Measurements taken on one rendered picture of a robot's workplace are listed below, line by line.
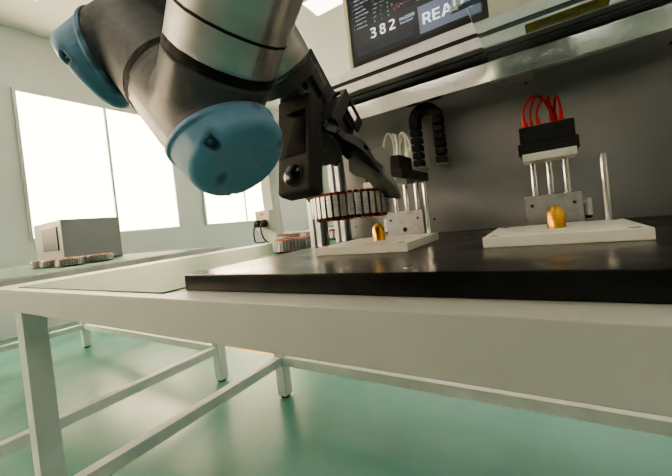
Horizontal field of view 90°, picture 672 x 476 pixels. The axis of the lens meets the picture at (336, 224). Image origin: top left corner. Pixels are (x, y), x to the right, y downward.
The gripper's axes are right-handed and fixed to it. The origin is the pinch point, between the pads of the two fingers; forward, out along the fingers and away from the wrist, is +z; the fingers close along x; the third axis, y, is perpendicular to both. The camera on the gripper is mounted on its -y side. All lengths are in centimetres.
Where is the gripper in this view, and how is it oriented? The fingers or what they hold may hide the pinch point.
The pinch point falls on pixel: (354, 206)
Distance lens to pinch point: 48.4
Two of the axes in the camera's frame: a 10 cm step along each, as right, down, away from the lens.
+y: 2.8, -7.7, 5.8
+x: -8.4, 0.9, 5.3
